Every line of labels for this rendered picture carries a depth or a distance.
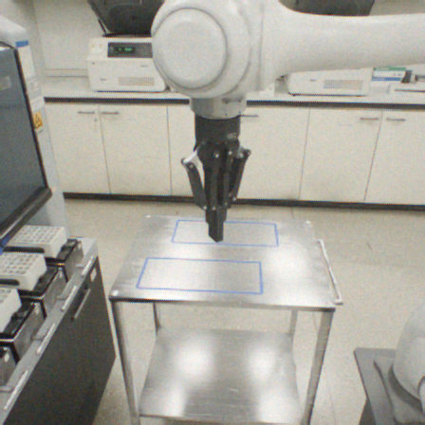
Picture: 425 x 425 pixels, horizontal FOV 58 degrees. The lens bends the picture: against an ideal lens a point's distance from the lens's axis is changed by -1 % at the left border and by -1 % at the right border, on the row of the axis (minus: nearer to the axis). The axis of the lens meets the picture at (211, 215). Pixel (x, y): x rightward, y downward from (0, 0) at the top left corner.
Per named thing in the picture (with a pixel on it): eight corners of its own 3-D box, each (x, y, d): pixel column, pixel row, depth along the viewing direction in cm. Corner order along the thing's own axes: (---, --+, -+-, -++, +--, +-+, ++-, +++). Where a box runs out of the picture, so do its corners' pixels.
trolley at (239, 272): (129, 463, 144) (96, 295, 103) (154, 362, 184) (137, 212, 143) (310, 477, 140) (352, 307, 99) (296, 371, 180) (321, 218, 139)
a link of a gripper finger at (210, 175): (221, 151, 63) (213, 153, 62) (218, 212, 68) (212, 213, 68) (209, 144, 66) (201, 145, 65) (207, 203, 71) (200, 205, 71)
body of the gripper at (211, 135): (207, 121, 57) (207, 179, 62) (253, 114, 61) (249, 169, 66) (182, 110, 63) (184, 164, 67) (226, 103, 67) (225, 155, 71)
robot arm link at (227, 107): (260, 77, 58) (257, 117, 61) (226, 68, 64) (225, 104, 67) (208, 83, 54) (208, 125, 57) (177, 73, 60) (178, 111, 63)
